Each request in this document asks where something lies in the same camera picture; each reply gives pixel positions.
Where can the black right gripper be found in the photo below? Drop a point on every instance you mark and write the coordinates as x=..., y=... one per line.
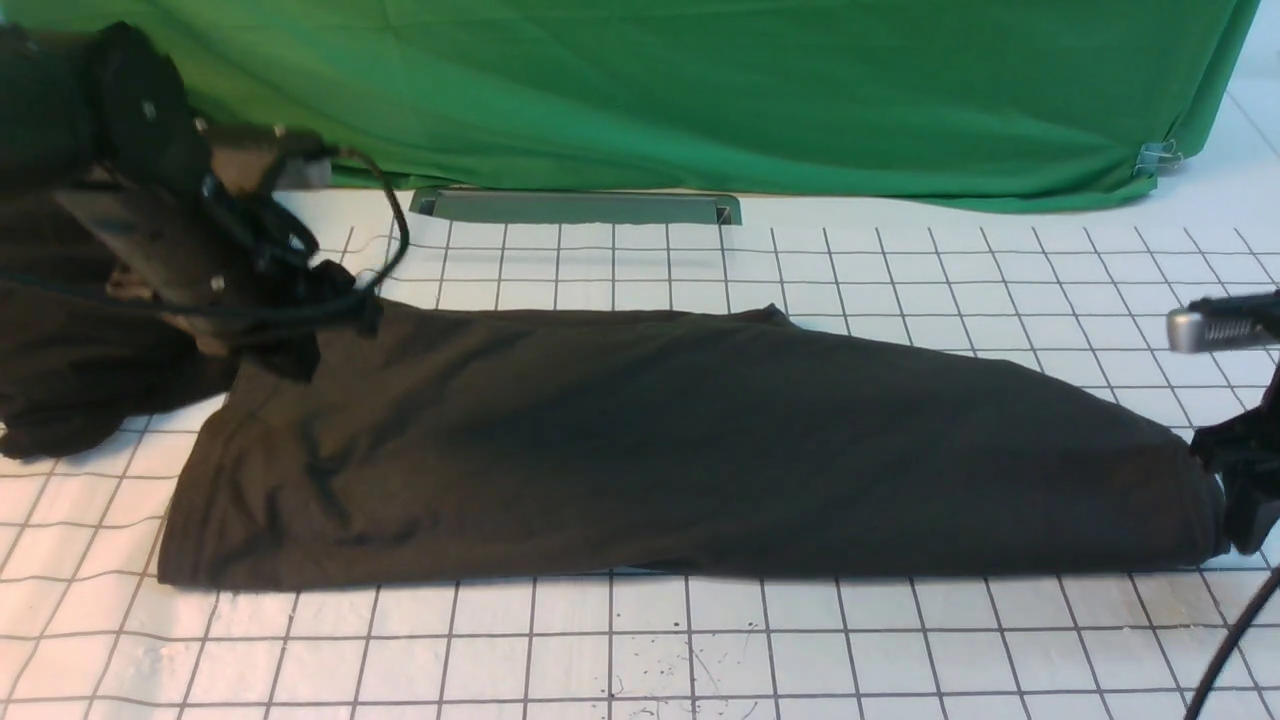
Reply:
x=1243, y=452

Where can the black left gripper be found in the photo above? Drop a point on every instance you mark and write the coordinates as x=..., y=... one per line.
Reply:
x=239, y=271

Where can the gray long-sleeve top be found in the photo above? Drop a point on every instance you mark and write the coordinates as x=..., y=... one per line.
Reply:
x=460, y=446

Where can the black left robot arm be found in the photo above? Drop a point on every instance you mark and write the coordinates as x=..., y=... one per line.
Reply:
x=102, y=121

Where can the black clothes pile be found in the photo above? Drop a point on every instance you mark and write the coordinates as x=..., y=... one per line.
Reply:
x=72, y=372

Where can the silver binder clip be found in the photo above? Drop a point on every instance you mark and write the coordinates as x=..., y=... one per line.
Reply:
x=1157, y=157

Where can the gray metal table slot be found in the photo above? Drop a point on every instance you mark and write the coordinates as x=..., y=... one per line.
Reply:
x=472, y=205

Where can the green backdrop cloth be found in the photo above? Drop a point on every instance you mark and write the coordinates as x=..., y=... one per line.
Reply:
x=1004, y=106

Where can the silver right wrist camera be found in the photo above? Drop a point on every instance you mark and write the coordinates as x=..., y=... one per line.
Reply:
x=1207, y=326

